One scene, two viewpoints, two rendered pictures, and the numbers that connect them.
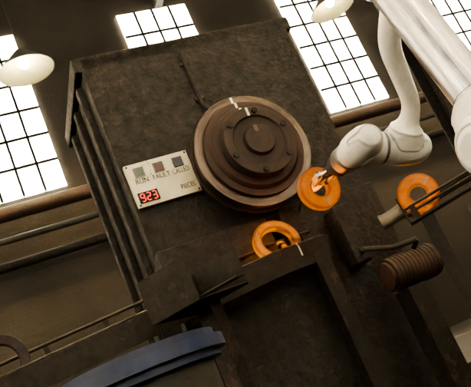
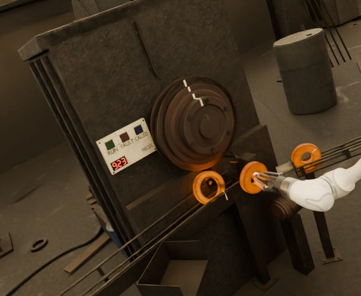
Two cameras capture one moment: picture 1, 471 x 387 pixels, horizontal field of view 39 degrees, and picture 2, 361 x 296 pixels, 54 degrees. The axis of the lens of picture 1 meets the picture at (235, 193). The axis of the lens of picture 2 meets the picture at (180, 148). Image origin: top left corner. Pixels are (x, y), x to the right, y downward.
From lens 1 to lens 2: 156 cm
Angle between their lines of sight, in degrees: 36
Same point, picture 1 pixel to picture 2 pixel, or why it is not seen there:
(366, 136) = (325, 205)
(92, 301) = (12, 49)
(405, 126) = (347, 185)
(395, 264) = (286, 209)
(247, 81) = (188, 43)
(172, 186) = (136, 151)
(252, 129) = (205, 119)
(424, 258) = not seen: hidden behind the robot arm
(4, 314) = not seen: outside the picture
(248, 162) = (200, 148)
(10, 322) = not seen: outside the picture
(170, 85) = (128, 54)
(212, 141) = (173, 128)
